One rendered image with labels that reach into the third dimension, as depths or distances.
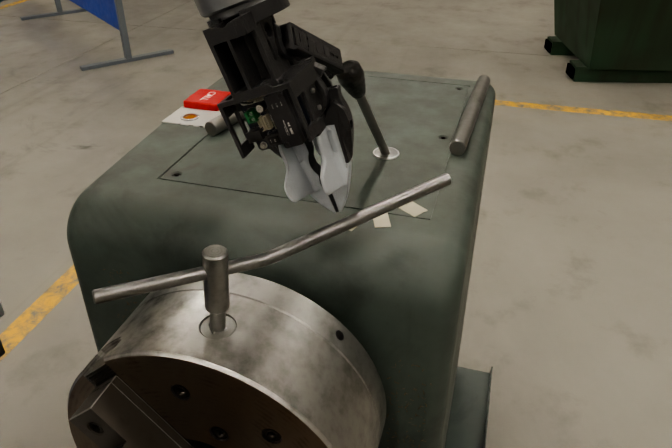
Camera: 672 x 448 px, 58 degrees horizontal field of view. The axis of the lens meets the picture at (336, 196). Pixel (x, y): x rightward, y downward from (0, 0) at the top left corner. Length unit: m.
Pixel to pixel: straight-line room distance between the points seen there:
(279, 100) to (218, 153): 0.35
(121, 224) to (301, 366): 0.29
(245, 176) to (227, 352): 0.29
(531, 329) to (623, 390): 0.38
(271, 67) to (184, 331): 0.25
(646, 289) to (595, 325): 0.37
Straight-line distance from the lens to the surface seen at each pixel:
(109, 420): 0.60
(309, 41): 0.57
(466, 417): 1.42
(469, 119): 0.89
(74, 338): 2.54
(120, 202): 0.76
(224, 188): 0.75
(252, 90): 0.50
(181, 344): 0.56
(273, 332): 0.58
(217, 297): 0.54
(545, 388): 2.29
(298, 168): 0.57
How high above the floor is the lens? 1.62
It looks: 30 degrees down
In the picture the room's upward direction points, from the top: straight up
